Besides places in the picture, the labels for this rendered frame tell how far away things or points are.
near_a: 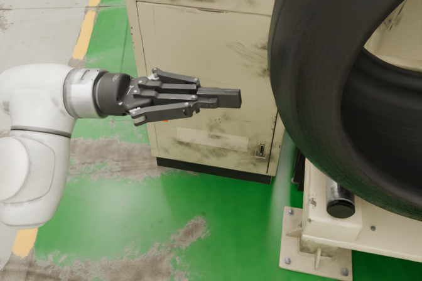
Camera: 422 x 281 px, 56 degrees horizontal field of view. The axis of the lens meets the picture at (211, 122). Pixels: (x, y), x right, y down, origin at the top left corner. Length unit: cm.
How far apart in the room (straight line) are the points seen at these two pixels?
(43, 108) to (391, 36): 68
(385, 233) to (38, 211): 60
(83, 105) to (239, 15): 64
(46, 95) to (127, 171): 117
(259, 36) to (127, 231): 94
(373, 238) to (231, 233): 94
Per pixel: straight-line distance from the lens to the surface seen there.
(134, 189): 179
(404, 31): 89
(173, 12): 124
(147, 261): 161
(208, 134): 157
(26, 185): 70
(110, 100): 68
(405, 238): 81
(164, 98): 65
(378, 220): 81
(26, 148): 70
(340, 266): 165
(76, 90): 70
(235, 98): 63
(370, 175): 57
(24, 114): 74
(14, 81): 77
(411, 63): 92
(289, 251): 163
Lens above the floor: 146
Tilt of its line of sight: 46 degrees down
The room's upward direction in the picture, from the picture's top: straight up
